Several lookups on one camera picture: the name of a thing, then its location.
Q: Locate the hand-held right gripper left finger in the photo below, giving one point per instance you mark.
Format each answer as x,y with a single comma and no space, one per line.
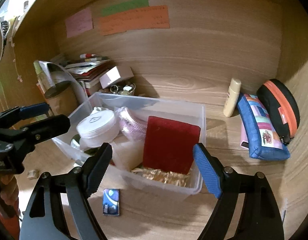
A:
99,165

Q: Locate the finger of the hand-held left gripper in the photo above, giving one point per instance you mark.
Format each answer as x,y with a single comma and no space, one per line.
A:
51,126
31,111

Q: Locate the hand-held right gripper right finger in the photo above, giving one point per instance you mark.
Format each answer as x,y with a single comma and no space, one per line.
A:
208,170

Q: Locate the white round jar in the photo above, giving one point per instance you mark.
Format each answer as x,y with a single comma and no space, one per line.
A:
96,127

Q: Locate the gold foil candies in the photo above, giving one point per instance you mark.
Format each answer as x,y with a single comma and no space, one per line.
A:
164,176

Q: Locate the red card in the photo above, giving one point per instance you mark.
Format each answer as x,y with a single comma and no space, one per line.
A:
168,145

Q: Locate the translucent plastic storage box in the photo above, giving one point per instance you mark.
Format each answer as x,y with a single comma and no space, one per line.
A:
156,182

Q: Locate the brown mug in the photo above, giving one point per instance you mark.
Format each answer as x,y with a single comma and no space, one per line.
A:
61,100

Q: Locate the blue printed card packet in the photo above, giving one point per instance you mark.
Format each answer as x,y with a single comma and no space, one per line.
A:
111,202

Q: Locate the pink flat case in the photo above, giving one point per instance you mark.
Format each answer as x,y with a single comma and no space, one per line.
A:
244,137

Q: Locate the wooden desk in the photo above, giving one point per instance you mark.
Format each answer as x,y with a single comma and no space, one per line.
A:
168,217

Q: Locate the blue patchwork pencil case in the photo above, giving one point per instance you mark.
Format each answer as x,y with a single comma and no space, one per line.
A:
258,130

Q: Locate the stack of booklets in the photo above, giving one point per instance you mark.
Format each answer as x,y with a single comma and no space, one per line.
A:
91,73

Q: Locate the small cream bottle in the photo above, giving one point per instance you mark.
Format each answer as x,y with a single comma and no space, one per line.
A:
232,97

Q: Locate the small white box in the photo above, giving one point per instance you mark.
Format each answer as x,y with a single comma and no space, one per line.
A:
111,77

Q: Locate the glass bowl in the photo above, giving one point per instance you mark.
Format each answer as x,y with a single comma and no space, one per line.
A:
121,90

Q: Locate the black orange zipper case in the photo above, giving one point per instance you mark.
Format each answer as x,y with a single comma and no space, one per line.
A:
281,105

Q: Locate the pink paper note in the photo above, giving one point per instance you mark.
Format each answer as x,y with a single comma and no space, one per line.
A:
79,22

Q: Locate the orange paper note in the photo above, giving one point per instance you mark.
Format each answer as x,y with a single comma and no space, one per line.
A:
134,21

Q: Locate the green paper note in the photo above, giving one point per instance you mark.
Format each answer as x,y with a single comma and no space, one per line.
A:
124,6

